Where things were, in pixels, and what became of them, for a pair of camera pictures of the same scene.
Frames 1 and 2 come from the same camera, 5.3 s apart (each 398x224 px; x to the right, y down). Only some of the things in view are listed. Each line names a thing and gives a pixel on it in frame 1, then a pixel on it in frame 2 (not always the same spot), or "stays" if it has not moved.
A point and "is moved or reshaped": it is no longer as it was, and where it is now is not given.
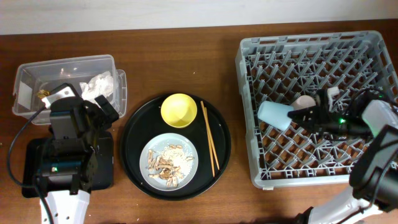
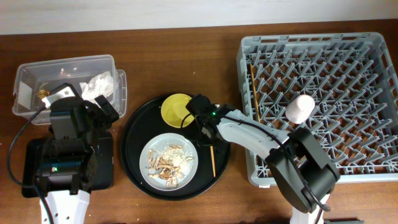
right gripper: [315, 118] to [200, 139]
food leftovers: [173, 163] stays
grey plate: [157, 144] stays
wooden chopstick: [210, 134] is moved or reshaped
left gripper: [104, 122] stays
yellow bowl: [178, 111] stays
